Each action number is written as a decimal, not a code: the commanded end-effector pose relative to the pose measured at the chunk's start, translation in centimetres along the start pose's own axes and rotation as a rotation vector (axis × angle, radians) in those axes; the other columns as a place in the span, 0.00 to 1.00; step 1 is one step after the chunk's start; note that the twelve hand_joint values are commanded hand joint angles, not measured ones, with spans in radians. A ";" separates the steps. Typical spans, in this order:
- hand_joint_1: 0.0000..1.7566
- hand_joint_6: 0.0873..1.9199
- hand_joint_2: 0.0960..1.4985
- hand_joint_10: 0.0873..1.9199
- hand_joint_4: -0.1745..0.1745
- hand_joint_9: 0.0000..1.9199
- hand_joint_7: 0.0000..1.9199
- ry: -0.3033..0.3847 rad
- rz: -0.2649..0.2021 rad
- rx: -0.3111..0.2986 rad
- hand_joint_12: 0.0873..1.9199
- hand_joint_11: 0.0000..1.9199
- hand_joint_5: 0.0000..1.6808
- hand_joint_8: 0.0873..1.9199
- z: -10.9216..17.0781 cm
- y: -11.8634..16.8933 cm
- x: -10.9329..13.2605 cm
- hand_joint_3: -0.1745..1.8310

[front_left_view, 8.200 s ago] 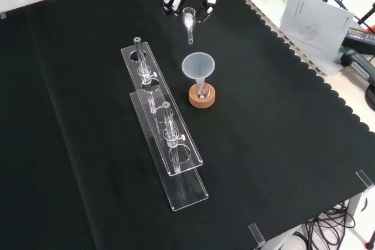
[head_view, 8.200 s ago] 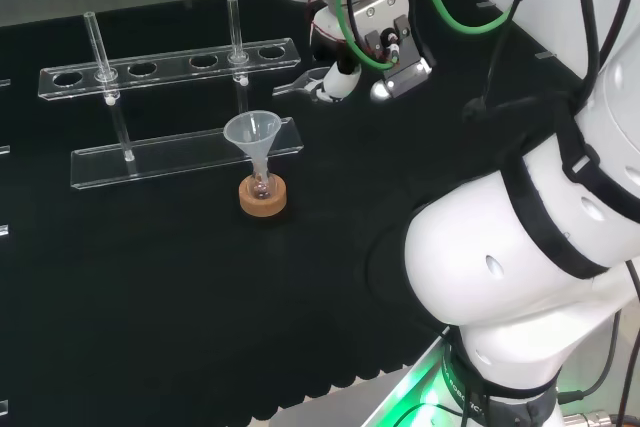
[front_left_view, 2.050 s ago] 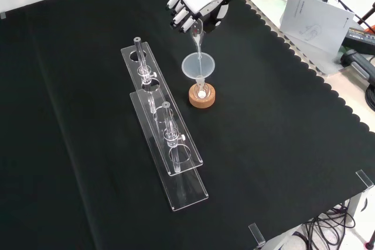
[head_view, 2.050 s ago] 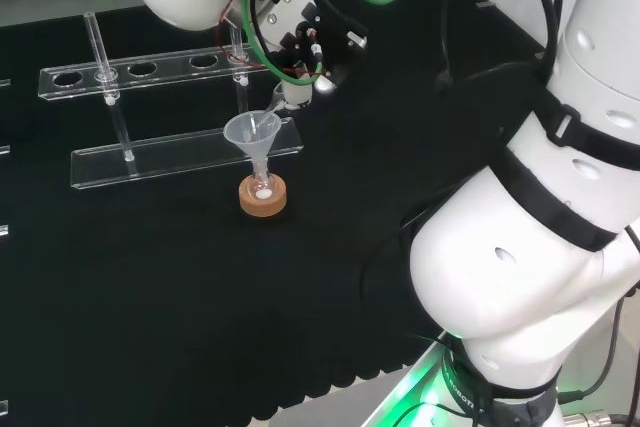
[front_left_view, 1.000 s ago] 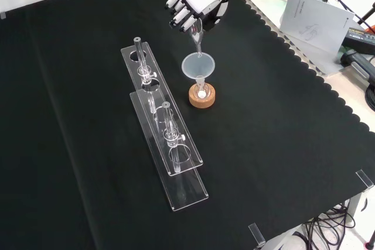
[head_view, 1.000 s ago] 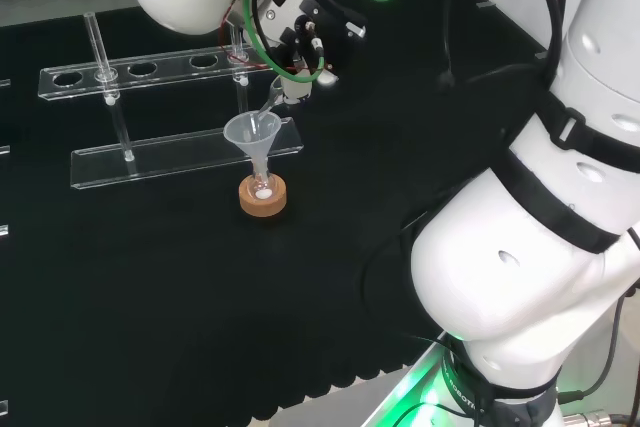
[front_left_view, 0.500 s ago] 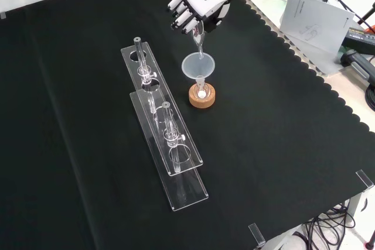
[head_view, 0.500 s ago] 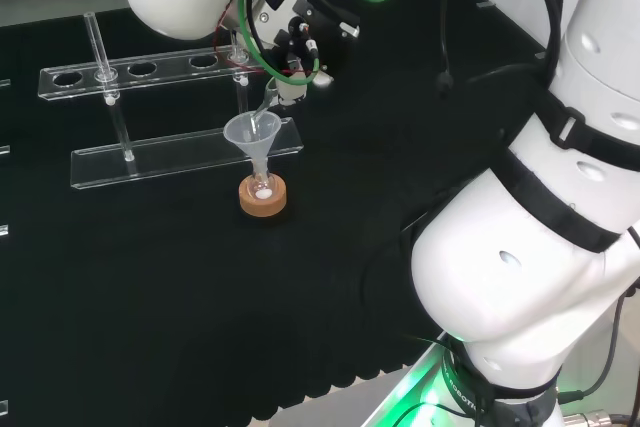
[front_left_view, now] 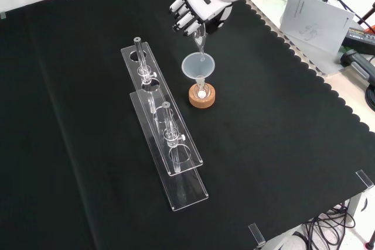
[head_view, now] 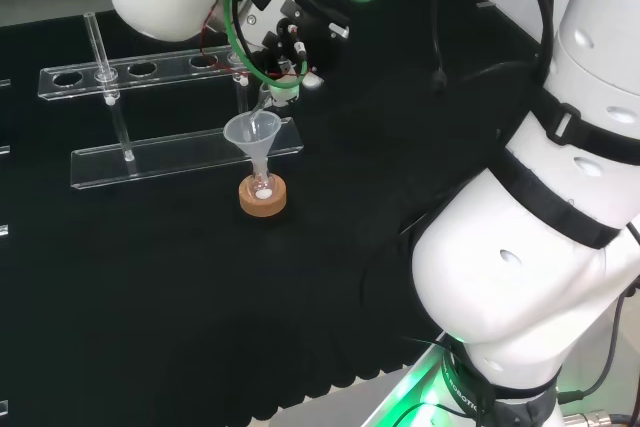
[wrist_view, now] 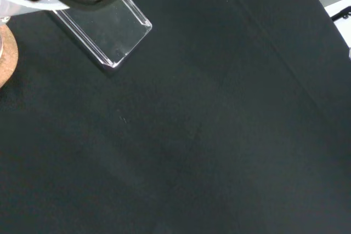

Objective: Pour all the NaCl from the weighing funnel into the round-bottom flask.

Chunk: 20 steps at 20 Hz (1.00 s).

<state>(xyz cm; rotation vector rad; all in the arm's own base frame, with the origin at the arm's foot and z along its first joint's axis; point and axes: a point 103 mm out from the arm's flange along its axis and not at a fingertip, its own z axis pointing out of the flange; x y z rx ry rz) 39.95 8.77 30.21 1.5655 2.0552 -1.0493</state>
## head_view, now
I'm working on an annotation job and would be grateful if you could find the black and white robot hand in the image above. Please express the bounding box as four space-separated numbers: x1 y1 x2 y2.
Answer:
233 0 352 108

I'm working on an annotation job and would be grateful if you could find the clear glass weighing funnel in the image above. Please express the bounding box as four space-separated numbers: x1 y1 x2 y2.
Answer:
243 94 275 142

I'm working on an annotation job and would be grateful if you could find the translucent plastic funnel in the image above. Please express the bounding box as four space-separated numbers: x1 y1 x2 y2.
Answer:
222 111 280 176

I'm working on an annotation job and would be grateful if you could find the small glass round-bottom flask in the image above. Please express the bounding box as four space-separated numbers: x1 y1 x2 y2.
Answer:
251 166 275 201

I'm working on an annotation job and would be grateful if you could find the clear acrylic funnel stand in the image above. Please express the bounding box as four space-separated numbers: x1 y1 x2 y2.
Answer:
37 11 305 192

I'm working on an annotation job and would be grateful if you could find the black bench cloth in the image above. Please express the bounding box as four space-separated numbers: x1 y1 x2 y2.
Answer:
0 0 551 421

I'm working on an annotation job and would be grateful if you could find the thick black cable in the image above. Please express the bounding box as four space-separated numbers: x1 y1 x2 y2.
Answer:
427 0 557 96

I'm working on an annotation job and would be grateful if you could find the cork ring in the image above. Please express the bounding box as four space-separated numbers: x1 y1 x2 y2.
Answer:
238 174 290 219

